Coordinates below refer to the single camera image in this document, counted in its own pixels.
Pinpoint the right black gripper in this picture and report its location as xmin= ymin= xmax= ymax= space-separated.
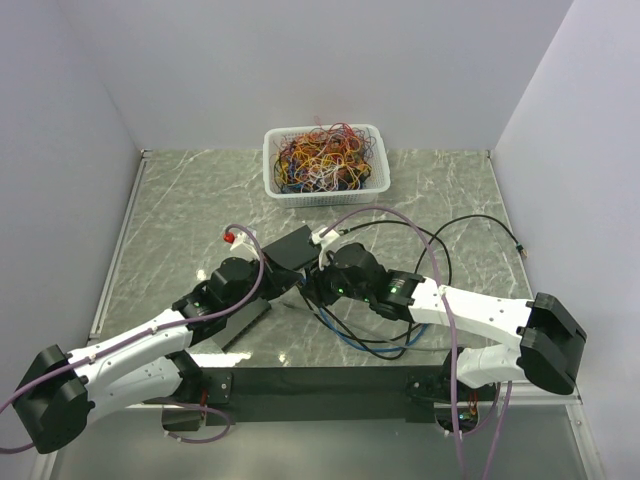
xmin=299 ymin=248 xmax=373 ymax=308

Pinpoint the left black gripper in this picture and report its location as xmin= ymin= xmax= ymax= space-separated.
xmin=225 ymin=250 xmax=303 ymax=316

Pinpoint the black network switch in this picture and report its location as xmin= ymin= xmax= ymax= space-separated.
xmin=211 ymin=298 xmax=271 ymax=352
xmin=262 ymin=225 xmax=320 ymax=271

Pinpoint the black ethernet cable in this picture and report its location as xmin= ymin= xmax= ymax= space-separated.
xmin=299 ymin=214 xmax=528 ymax=360

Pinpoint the blue ethernet cable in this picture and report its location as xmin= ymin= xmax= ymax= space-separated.
xmin=317 ymin=304 xmax=431 ymax=354

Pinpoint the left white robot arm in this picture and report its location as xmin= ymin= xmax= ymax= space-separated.
xmin=8 ymin=256 xmax=304 ymax=454

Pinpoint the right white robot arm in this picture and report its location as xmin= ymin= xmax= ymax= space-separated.
xmin=305 ymin=243 xmax=587 ymax=399

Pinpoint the white plastic basket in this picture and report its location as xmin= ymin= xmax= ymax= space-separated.
xmin=263 ymin=123 xmax=391 ymax=208

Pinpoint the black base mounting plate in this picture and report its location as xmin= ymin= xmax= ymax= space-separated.
xmin=203 ymin=365 xmax=450 ymax=423

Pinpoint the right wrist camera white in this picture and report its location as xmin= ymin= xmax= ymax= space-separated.
xmin=309 ymin=226 xmax=341 ymax=271

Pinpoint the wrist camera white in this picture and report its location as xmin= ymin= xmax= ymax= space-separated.
xmin=223 ymin=227 xmax=261 ymax=261
xmin=309 ymin=226 xmax=341 ymax=271

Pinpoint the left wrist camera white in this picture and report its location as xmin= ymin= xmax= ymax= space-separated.
xmin=223 ymin=227 xmax=261 ymax=261

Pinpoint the tangled colourful wires bundle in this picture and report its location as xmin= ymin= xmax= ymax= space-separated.
xmin=272 ymin=115 xmax=377 ymax=195

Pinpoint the aluminium frame rail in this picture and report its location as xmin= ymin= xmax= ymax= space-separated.
xmin=62 ymin=149 xmax=150 ymax=352

